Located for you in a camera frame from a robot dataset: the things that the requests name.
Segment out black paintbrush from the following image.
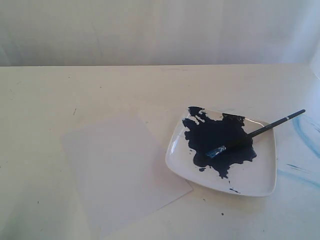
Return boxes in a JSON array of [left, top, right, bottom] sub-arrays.
[[205, 109, 306, 159]]

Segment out white paper sheet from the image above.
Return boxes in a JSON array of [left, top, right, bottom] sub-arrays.
[[61, 113, 192, 237]]

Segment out white square plate with paint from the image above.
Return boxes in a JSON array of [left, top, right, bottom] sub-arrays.
[[165, 106, 277, 197]]

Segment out white backdrop curtain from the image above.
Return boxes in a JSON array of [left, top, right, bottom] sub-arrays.
[[0, 0, 320, 66]]

